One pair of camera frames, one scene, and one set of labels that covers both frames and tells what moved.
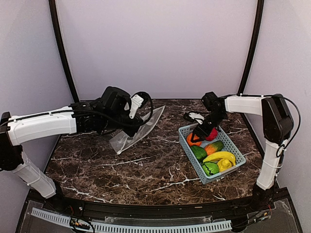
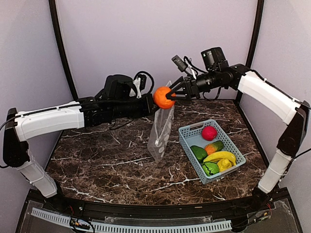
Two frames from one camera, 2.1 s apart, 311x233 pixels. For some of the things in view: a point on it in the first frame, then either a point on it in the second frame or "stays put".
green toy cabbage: [210, 168] stays put
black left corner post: [53, 7] stays put
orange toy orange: [195, 137] → [160, 99]
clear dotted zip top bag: [123, 141] → [161, 129]
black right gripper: [204, 130] → [191, 89]
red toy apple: [213, 136] stays put
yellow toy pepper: [223, 164] stays put
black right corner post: [259, 16] stays put
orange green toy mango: [213, 147] stays put
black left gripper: [132, 129] → [148, 109]
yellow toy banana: [221, 155] stays put
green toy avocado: [200, 153] stays put
